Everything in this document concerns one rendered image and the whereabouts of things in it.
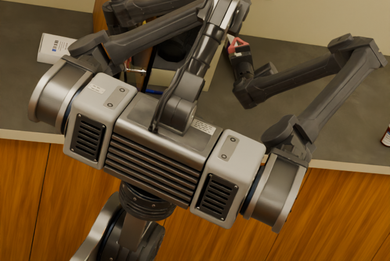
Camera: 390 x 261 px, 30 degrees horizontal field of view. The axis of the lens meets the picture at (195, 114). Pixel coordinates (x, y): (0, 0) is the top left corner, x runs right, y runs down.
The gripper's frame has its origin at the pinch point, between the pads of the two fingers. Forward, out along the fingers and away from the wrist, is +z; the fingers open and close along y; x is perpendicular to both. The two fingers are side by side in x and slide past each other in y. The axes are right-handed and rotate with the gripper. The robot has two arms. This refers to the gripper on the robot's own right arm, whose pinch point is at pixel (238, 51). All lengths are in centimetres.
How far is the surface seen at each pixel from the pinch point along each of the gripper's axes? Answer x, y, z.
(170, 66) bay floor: 23.8, -9.7, 11.8
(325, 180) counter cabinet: -20, -53, -16
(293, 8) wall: -26, -29, 55
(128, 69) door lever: 33.0, 16.9, -17.9
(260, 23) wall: -12, -32, 54
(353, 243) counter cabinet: -28, -95, -16
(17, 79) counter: 72, 6, 4
